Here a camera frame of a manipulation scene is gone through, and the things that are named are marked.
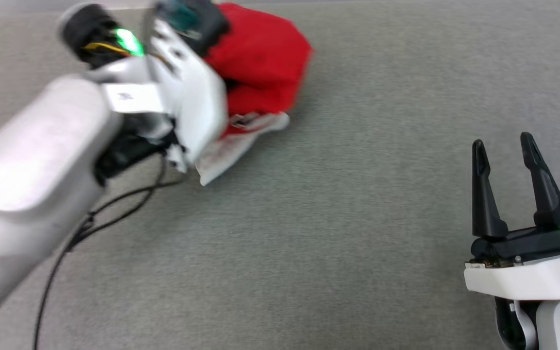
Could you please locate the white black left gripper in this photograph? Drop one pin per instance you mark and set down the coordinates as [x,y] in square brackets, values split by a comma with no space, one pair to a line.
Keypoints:
[192,97]

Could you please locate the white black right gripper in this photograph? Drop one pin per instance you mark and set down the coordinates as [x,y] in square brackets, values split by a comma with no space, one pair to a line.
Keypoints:
[523,277]

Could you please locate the red t-shirt with white sleeves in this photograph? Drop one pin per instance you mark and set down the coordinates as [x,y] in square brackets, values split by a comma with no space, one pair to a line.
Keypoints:
[260,58]

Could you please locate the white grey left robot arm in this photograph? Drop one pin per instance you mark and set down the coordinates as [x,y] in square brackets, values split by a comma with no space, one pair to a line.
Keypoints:
[32,160]

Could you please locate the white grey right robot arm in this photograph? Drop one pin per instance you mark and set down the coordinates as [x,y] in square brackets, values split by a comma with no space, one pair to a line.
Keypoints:
[552,325]

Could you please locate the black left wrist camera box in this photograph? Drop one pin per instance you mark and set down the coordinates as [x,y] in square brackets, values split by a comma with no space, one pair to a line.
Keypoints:
[202,24]

